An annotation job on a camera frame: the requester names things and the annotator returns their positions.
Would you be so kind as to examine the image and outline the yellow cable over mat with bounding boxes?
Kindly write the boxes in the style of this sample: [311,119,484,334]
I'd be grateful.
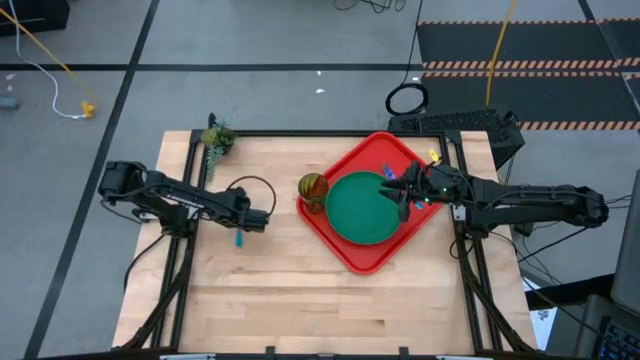
[485,0,517,109]

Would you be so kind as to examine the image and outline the white paper sheet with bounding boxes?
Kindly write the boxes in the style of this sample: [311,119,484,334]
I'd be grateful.
[521,277,558,353]

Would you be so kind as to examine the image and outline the black box on floor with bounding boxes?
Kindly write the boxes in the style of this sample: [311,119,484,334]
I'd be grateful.
[0,0,71,38]

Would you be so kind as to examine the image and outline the small green potted plant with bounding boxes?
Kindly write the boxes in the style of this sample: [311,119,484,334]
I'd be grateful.
[199,117,238,177]

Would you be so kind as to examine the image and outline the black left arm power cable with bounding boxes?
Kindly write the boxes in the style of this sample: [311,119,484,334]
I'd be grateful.
[122,232,169,294]

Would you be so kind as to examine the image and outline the white floor cable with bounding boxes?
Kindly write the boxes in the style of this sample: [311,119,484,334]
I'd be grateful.
[7,0,87,121]

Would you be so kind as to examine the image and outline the black mat with hazard stripes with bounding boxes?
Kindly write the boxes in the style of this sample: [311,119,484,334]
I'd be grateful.
[416,18,640,133]

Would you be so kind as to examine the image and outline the black keyboard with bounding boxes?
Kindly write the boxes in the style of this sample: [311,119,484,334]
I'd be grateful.
[596,319,640,360]

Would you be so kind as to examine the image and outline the dark side desk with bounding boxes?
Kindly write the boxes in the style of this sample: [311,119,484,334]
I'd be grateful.
[524,272,640,360]

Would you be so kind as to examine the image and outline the yellow cable with plug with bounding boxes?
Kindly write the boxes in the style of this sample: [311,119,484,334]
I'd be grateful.
[0,6,98,120]

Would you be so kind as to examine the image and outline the amber translucent cup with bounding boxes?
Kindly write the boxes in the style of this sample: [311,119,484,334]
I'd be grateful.
[297,172,330,216]

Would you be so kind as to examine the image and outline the red plastic tray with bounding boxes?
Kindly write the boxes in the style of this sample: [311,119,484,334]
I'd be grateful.
[295,131,451,276]

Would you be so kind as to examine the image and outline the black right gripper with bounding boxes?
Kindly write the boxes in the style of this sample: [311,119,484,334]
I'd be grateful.
[379,161,474,224]

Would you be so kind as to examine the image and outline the black mesh computer case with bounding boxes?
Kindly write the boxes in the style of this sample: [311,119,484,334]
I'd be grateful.
[387,108,527,171]

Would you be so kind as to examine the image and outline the blue fork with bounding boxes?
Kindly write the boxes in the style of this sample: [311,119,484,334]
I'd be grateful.
[382,162,426,211]

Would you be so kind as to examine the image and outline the grey computer monitor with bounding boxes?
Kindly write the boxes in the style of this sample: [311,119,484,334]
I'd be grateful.
[610,168,640,317]

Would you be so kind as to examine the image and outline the green round plate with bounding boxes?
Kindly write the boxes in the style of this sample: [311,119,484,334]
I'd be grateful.
[325,170,404,246]

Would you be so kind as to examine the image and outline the tangled black floor cables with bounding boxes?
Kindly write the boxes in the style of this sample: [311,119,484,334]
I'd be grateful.
[332,0,408,15]

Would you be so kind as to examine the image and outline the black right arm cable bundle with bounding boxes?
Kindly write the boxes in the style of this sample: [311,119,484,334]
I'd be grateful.
[499,192,634,314]

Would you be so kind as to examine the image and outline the black looped gripper cable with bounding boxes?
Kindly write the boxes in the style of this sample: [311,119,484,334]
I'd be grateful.
[225,174,278,217]

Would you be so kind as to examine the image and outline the black coiled floor cable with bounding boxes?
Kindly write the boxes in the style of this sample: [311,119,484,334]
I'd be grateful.
[384,0,431,118]

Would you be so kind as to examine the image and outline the black metal table frame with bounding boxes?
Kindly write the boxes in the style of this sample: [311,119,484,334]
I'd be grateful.
[119,112,539,354]

